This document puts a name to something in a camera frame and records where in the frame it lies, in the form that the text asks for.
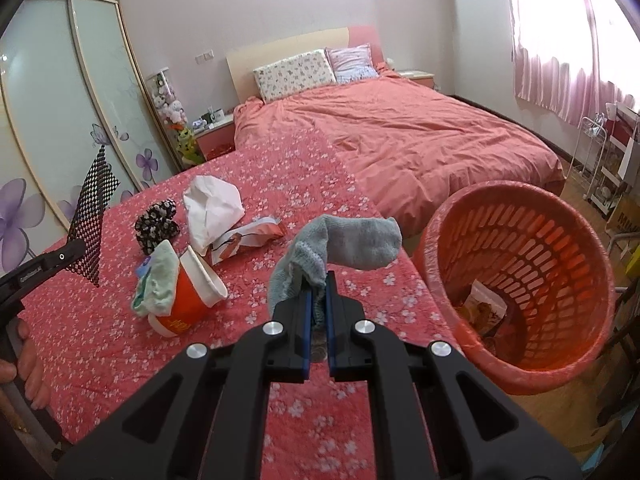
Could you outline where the black checkered mesh mat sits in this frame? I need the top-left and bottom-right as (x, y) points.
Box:
(65, 145), (119, 287)

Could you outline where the grey sock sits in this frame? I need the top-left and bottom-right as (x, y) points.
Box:
(267, 213), (404, 363)

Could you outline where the silver snack bag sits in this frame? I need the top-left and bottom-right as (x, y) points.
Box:
(460, 280), (509, 356)

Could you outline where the person's left hand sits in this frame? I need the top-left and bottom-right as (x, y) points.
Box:
(0, 320), (50, 410)

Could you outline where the orange white paper cup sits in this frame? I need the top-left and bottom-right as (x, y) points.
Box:
(148, 246), (228, 338)

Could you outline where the light green cloth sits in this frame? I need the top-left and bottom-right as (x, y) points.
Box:
(131, 240), (180, 318)

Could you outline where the orange plastic laundry basket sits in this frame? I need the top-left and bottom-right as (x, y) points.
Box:
(413, 181), (615, 396)

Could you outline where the black white floral scrunchie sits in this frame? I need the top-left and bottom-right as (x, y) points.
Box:
(134, 198), (180, 256)

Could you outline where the red white snack wrapper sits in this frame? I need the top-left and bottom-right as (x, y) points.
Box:
(209, 217), (285, 266)

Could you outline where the crumpled white tissue paper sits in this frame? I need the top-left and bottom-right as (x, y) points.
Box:
(182, 176), (245, 256)

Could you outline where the wardrobe with purple flowers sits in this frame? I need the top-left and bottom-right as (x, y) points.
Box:
(1, 0), (179, 272)

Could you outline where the green plush toy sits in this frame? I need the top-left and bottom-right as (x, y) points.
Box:
(175, 127), (205, 167)

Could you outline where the red small bin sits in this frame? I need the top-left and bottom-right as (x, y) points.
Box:
(206, 144), (235, 160)

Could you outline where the pink bedside table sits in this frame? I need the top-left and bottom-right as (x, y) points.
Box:
(195, 115), (235, 160)

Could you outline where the plush toy hanging organizer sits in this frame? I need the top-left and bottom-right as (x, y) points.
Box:
(145, 67), (188, 129)

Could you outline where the salmon pink duvet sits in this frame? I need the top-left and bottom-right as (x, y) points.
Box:
(233, 70), (565, 237)

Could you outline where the white mug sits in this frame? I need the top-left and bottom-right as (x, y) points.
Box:
(210, 108), (226, 122)

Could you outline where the cluttered desk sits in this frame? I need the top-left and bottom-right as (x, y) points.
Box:
(603, 102), (639, 235)

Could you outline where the beige pink headboard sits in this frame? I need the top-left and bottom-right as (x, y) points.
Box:
(227, 25), (385, 103)

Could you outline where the right bedside table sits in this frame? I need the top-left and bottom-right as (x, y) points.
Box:
(398, 70), (435, 89)

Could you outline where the white floral pillow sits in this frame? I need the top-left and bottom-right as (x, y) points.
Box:
(253, 49), (336, 103)

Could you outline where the pink striped pillow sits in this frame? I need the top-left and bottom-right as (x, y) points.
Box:
(326, 44), (378, 84)

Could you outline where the pink curtain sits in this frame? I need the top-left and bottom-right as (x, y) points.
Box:
(510, 0), (639, 126)

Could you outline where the white wire rack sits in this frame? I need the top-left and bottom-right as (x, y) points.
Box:
(568, 113), (625, 218)

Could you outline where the white wall socket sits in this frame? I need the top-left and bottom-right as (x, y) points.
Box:
(195, 50), (215, 64)

